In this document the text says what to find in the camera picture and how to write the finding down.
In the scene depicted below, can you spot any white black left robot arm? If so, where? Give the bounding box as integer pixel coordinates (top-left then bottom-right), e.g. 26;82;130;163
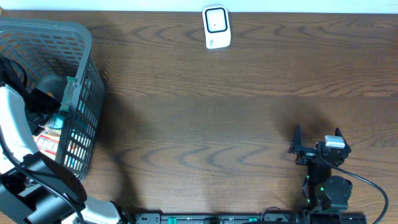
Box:
1;83;133;223

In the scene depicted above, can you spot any teal wet wipes pack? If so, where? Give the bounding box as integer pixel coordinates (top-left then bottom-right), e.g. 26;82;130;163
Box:
60;76;76;112

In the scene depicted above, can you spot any dark grey plastic basket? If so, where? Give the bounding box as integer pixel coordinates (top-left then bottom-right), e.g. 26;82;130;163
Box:
1;17;104;180

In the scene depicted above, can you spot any white barcode scanner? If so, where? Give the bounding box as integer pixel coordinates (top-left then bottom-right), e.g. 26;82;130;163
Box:
202;5;231;49

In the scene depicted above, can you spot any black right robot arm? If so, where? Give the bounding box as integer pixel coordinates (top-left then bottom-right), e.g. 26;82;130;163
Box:
289;126;353;222

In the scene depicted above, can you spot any yellow snack bag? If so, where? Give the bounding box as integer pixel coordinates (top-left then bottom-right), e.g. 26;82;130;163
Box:
34;128;62;160

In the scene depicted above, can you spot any blue mouthwash bottle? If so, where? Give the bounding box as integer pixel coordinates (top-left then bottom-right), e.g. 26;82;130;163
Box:
45;113;66;129

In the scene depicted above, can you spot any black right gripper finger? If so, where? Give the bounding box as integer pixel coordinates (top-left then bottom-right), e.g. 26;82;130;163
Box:
288;125;302;154
335;128;348;146

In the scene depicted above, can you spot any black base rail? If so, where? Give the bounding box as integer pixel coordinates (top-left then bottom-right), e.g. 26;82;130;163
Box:
134;212;368;224

